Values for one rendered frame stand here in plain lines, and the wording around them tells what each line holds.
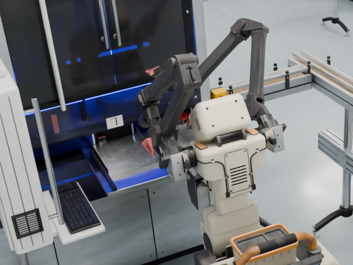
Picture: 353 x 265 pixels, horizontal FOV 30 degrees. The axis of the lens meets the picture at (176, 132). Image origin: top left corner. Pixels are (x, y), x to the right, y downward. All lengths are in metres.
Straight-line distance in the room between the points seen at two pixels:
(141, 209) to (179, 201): 0.23
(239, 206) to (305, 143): 2.37
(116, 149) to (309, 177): 1.73
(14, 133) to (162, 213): 1.32
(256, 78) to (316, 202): 1.74
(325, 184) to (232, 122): 2.09
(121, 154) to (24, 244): 0.74
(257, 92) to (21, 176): 1.03
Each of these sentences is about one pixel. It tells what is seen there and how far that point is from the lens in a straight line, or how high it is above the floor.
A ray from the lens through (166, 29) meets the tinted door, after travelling 3.27.
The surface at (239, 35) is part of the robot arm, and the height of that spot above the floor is 1.50.
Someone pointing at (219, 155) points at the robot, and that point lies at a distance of 2.56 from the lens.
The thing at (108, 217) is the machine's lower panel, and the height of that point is 0.47.
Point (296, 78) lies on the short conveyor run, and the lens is 3.86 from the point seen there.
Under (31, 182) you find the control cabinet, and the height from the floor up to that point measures 1.13.
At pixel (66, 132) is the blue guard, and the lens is 3.29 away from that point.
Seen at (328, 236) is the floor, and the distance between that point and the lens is 4.12.
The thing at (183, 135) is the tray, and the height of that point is 0.88.
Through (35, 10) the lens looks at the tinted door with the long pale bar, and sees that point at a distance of 3.07.
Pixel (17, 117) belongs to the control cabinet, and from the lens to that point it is 2.60.
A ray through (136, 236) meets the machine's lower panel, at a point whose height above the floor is 0.29.
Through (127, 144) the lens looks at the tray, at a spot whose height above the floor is 0.88.
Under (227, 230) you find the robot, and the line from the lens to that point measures 2.80.
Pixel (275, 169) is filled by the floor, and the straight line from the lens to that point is 4.76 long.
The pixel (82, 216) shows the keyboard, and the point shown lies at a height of 0.83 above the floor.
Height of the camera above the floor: 2.51
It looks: 28 degrees down
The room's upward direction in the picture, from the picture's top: 6 degrees counter-clockwise
